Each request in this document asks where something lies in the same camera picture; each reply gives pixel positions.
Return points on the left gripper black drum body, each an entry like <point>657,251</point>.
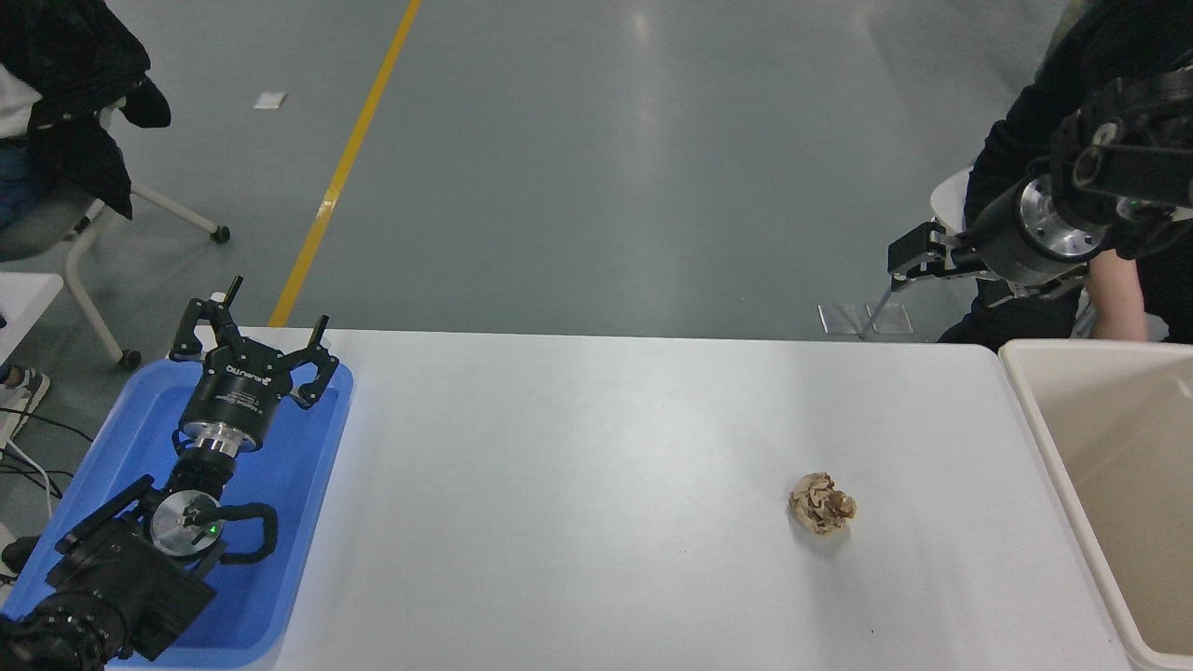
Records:
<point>233,396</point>

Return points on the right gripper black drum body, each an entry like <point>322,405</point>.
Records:
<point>1002,242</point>

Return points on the person's forearm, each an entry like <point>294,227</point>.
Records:
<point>1118,298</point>

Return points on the metal floor plate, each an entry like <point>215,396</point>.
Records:
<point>839,319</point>
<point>895,319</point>

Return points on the standing person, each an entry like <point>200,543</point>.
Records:
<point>1011,158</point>

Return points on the blue plastic tray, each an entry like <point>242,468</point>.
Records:
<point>280,503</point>

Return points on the small white table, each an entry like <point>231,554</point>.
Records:
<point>23,312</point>

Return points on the seated person's shoe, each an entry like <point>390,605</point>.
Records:
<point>23,387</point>

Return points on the large pale bin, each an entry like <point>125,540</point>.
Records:
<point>1118,447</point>

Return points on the grey chair with white legs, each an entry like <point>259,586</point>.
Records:
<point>37,228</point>

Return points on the small black floor object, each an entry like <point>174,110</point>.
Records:
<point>20,554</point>

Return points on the crumpled tan paper ball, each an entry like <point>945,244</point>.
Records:
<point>822,505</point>

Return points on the seated person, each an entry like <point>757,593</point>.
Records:
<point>65,56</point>

